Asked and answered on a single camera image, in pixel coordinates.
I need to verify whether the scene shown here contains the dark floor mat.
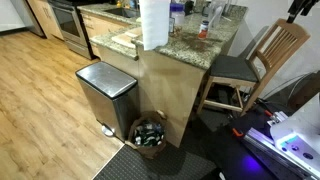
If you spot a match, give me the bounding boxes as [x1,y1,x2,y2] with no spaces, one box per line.
[92,145,215,180]

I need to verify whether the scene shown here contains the stainless steel oven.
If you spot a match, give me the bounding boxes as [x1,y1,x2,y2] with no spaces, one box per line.
[47,0,94,60]

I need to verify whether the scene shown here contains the clear plastic bottle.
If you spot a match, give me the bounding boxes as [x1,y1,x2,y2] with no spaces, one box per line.
[208,0,225,28]

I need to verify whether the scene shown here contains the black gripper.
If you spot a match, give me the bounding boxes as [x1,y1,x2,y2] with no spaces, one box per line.
[287,0,320,23]

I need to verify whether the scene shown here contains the wooden cutting board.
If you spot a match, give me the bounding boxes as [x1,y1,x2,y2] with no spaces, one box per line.
[112,27,142,49]

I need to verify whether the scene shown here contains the white paper towel roll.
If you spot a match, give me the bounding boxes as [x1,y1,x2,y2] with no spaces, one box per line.
[140,0,170,51]

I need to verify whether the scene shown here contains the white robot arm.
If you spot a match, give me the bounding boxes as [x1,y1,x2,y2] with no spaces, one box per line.
[270,94,320,180]

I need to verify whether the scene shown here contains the white bottle with orange label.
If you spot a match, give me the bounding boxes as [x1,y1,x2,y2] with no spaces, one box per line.
[198,20,209,39]

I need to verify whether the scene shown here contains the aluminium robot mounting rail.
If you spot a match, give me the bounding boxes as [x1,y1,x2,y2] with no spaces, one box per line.
[244,128,320,180]

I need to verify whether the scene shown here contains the wooden chair with grey cushion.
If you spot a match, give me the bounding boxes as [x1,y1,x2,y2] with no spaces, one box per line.
[196,18,310,115]

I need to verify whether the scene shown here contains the kitchen sink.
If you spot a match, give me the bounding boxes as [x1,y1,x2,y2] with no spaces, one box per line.
[107,8,140,18]

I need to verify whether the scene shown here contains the brown paper bag of recyclables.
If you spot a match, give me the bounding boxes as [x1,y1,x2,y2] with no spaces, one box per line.
[125,110,167,159]

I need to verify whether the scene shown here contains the clear jar with purple lid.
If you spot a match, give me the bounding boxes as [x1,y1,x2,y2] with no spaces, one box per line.
[170,3,185,27]

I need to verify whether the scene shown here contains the stainless steel trash can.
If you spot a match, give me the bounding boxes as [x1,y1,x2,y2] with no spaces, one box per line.
[75,61,140,141]

